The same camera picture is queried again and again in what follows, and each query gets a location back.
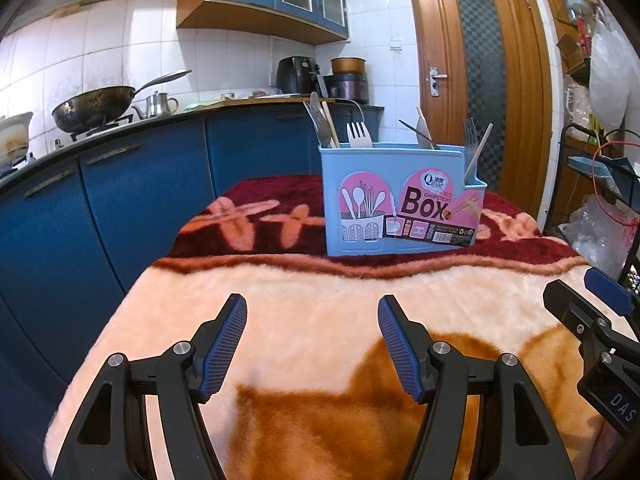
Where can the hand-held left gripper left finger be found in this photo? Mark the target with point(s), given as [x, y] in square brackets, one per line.
[222, 355]

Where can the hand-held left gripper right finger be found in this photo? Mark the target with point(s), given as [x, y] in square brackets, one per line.
[397, 355]

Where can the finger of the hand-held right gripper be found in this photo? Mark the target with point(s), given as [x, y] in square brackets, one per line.
[607, 290]
[570, 305]

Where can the light blue plastic utensil box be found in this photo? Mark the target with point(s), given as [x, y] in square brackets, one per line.
[375, 230]

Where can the metal fork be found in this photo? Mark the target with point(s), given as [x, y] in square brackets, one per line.
[470, 135]

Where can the pale fork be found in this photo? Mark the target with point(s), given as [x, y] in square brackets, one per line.
[359, 136]

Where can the black chopstick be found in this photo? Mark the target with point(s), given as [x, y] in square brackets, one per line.
[417, 132]

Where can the clear crumpled plastic bag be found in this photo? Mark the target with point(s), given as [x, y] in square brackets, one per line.
[595, 240]

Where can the red and peach plush blanket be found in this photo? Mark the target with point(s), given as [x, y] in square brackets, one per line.
[300, 310]

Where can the blue packet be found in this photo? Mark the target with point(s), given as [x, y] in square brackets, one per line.
[600, 170]

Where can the blue kitchen base cabinets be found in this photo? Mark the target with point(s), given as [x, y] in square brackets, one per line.
[125, 210]

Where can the pale wooden chopstick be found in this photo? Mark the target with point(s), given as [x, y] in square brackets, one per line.
[330, 125]
[480, 152]

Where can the translucent bag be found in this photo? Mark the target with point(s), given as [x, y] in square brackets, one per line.
[575, 105]

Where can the wooden door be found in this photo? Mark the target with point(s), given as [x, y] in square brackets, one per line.
[430, 160]

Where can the white plastic bag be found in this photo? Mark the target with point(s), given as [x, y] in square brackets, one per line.
[607, 80]

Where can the dark kitchen countertop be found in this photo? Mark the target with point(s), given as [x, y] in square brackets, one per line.
[165, 120]

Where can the green cloth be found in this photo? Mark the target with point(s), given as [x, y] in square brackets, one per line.
[195, 107]

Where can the wooden cutting board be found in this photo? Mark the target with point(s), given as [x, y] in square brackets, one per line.
[235, 102]

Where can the steel kettle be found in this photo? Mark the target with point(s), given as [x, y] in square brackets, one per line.
[159, 105]

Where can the gas stove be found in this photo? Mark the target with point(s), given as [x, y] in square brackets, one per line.
[100, 127]

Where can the dark rice cooker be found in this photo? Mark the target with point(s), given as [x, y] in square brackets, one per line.
[350, 89]

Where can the black wok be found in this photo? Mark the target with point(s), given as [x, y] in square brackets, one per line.
[95, 105]

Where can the black air fryer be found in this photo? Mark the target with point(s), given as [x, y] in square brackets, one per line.
[295, 75]

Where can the brown pot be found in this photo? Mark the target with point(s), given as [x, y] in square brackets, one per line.
[348, 66]

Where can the white pot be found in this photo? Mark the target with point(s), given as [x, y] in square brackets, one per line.
[15, 135]

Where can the white light switch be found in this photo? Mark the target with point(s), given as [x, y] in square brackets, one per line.
[396, 44]

